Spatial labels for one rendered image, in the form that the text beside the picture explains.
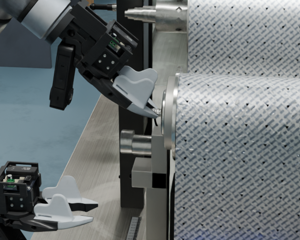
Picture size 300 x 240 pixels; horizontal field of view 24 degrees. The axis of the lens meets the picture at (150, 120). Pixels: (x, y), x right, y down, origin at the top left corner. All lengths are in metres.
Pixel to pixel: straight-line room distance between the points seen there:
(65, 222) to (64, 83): 0.22
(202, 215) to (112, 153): 0.66
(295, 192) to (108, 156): 0.73
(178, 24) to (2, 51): 3.72
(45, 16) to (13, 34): 3.82
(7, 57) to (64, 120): 1.02
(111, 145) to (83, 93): 2.68
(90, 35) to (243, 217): 0.37
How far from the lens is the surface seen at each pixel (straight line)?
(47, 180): 3.45
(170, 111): 1.03
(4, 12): 1.08
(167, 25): 1.27
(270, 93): 1.03
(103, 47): 1.05
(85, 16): 1.06
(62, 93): 1.10
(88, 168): 1.66
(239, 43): 1.23
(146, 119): 1.53
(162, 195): 1.18
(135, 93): 1.08
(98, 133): 1.83
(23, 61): 4.91
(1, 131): 3.99
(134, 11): 1.29
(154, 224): 1.21
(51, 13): 1.05
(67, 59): 1.07
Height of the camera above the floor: 1.70
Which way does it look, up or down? 25 degrees down
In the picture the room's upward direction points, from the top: straight up
